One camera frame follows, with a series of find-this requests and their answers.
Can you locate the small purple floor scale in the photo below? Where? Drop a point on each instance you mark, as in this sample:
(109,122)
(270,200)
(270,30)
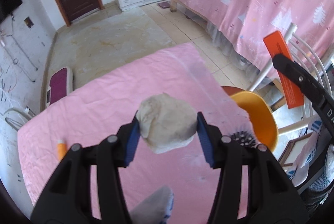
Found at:
(164,5)

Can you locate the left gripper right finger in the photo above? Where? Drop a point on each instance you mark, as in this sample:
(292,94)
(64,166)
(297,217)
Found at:
(252,187)

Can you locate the grey gloved hand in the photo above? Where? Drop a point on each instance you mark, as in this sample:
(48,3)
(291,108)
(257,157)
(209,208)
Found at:
(156,208)

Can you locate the purple white foot massager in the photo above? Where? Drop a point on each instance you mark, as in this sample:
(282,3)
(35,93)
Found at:
(60,85)

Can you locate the white folding rack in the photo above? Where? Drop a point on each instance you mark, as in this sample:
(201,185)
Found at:
(17,118)

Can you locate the orange plastic bin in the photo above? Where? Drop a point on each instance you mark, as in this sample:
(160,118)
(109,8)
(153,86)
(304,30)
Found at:
(260,115)

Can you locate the pink table cloth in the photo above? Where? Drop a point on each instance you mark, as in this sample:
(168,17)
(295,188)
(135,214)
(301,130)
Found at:
(98,109)

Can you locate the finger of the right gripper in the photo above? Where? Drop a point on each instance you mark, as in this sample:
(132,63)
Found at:
(294,75)

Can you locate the orange cardboard box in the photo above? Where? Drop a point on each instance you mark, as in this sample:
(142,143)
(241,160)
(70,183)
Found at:
(276,44)

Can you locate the white paper ball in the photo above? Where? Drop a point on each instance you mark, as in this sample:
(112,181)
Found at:
(166,123)

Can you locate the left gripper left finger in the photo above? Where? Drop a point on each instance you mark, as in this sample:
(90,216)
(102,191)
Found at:
(66,198)

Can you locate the orange tube bottle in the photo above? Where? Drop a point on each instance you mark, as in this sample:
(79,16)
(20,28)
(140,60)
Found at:
(61,149)

